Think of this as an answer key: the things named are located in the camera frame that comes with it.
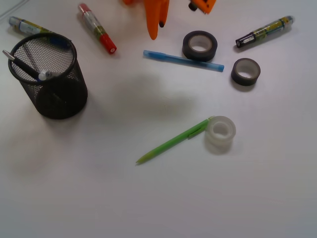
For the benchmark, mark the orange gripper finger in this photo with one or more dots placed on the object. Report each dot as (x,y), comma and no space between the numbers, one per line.
(163,12)
(152,8)

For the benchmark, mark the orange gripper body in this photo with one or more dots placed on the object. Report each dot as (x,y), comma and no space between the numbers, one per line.
(205,6)

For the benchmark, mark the light blue capped pen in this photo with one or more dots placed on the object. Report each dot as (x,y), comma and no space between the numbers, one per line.
(174,59)

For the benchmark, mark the red cap whiteboard marker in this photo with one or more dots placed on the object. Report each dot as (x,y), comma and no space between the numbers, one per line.
(96,28)

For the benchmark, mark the silver metal pen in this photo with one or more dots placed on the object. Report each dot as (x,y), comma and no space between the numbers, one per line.
(44,74)

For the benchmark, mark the green mechanical pencil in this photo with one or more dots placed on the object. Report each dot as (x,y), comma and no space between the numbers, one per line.
(188,134)

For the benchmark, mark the dark blue ballpoint pen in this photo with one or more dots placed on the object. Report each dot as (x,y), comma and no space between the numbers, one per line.
(26,68)

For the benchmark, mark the black mesh pen holder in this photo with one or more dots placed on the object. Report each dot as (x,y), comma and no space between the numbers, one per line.
(60,97)

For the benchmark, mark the large black tape roll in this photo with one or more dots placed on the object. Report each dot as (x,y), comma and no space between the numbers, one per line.
(199,45)

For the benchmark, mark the small black tape roll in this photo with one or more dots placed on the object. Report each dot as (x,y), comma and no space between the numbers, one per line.
(245,72)

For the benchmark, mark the black cap whiteboard marker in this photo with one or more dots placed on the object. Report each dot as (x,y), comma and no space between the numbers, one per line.
(262,32)

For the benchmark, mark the blue cap whiteboard marker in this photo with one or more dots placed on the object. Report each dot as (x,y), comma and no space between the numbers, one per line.
(30,28)

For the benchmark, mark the clear tape roll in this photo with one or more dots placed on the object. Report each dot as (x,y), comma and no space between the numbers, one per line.
(219,135)

